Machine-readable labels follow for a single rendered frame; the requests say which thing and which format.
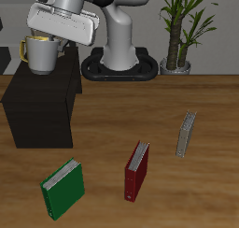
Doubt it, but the grey book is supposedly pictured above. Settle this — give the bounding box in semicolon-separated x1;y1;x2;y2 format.
175;109;198;159

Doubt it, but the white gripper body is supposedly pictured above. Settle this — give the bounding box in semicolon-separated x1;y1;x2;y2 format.
26;2;101;48

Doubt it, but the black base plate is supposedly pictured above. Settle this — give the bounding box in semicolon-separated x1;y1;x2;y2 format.
80;47;160;82

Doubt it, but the red book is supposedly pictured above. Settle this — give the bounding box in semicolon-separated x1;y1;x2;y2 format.
124;139;150;204

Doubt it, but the white-yellow mug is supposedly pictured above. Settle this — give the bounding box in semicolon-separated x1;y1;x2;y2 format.
19;35;62;76

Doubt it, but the dark wooden cabinet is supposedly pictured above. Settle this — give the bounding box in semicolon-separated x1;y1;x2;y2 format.
0;46;83;150

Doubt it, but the green book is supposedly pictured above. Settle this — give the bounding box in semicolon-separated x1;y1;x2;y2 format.
39;157;86;221

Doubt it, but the green pot plant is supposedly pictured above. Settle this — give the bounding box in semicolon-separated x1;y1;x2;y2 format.
158;0;221;77

